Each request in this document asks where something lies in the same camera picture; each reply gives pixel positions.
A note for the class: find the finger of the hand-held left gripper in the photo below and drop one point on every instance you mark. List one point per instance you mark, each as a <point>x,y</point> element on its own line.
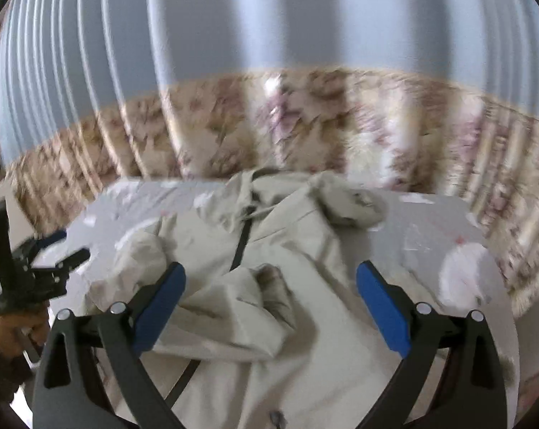
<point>70,262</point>
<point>50,237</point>

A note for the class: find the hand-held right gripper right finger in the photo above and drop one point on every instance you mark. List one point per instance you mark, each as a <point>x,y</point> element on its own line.
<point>383,308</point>

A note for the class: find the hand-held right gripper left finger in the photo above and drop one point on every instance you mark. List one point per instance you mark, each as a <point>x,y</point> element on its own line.
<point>160,304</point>

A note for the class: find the beige jacket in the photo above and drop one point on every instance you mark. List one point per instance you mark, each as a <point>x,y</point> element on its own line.
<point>269,277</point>

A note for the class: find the person's left hand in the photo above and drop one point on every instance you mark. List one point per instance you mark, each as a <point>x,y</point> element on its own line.
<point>19,333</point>

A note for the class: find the grey animal print bedsheet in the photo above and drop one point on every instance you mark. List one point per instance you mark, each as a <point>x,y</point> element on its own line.
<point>426,241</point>

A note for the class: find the blue curtain with floral hem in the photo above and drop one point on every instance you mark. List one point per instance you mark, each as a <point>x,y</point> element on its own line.
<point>251,53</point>

